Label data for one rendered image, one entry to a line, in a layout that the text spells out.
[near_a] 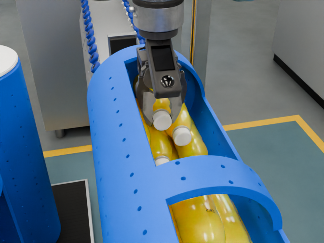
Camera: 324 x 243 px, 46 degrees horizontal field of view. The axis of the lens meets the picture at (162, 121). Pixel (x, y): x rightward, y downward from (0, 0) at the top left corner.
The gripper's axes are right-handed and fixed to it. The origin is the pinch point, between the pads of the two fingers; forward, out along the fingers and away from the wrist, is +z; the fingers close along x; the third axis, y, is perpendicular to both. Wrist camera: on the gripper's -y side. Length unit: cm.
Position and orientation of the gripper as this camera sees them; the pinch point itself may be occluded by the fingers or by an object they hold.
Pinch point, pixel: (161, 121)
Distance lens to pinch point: 78.4
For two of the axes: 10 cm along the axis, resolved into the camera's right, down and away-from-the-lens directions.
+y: -2.2, -5.7, 7.9
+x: -9.8, 1.4, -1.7
